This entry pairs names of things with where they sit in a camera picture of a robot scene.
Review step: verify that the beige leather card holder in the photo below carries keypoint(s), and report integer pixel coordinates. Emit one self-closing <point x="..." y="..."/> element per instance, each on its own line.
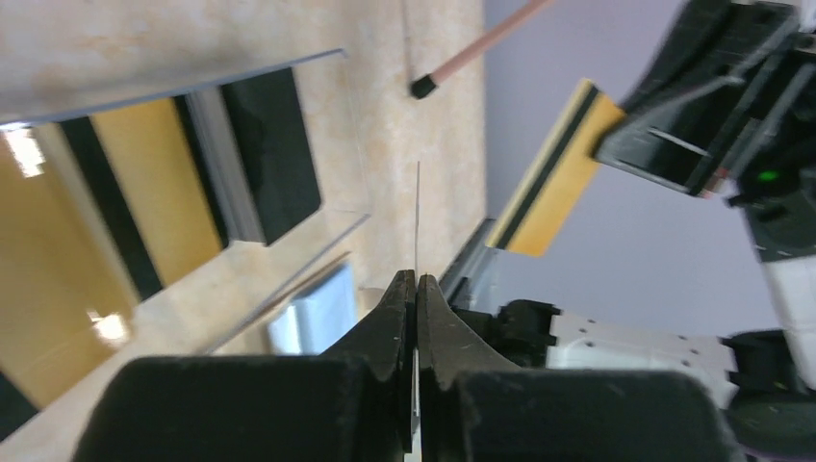
<point x="306" y="319"/>

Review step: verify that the yellow credit card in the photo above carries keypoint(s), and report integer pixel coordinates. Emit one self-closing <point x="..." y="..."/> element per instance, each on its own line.
<point x="417" y="220"/>
<point x="562" y="170"/>

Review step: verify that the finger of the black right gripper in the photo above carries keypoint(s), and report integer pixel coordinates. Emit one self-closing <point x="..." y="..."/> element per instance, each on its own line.
<point x="717" y="91"/>

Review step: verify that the pink music stand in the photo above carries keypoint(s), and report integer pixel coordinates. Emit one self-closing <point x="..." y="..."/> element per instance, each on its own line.
<point x="425" y="85"/>

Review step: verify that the clear plastic card box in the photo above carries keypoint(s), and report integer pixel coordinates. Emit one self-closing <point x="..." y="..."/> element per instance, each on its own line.
<point x="213" y="300"/>

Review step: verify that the black card stack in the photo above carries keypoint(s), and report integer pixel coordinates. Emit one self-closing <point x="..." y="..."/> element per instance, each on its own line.
<point x="270" y="133"/>

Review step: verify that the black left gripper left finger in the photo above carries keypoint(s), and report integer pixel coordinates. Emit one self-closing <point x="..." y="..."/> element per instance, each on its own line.
<point x="350" y="403"/>

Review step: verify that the yellow card stack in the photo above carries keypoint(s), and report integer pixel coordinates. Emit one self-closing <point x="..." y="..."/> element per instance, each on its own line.
<point x="98" y="213"/>

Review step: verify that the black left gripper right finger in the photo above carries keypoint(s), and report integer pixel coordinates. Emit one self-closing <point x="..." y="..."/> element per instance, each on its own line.
<point x="476" y="405"/>

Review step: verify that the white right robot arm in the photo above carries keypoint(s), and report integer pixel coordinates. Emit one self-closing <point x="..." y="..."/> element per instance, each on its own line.
<point x="763" y="381"/>

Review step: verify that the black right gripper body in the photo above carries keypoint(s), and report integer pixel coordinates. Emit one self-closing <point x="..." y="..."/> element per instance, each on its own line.
<point x="769" y="152"/>

